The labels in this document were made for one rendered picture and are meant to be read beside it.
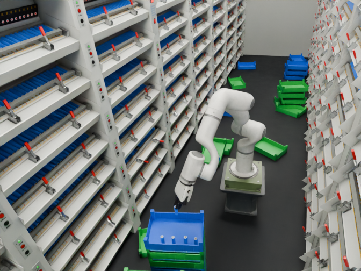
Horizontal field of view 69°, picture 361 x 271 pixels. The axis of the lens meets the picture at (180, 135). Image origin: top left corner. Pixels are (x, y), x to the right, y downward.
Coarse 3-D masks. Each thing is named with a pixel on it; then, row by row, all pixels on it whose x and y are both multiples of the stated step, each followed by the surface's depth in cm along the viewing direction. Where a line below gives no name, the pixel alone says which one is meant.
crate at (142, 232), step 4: (140, 228) 197; (140, 232) 198; (144, 232) 202; (140, 236) 200; (144, 236) 200; (140, 240) 197; (140, 244) 194; (144, 244) 194; (140, 248) 190; (144, 248) 191; (140, 252) 182; (144, 252) 183; (140, 256) 185; (144, 256) 186
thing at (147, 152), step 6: (156, 126) 226; (162, 126) 226; (162, 132) 227; (156, 138) 220; (162, 138) 228; (150, 144) 213; (156, 144) 215; (150, 150) 208; (144, 156) 202; (132, 168) 190; (138, 168) 193; (132, 174) 187
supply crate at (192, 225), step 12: (156, 216) 153; (168, 216) 152; (180, 216) 150; (192, 216) 149; (156, 228) 148; (168, 228) 147; (180, 228) 147; (192, 228) 146; (144, 240) 134; (156, 240) 141; (168, 240) 141; (180, 240) 140; (192, 240) 140
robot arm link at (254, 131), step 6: (252, 120) 176; (246, 126) 174; (252, 126) 172; (258, 126) 171; (264, 126) 172; (246, 132) 174; (252, 132) 171; (258, 132) 170; (264, 132) 172; (246, 138) 186; (252, 138) 173; (258, 138) 172; (240, 144) 184; (246, 144) 179; (252, 144) 177; (240, 150) 185; (246, 150) 182; (252, 150) 184
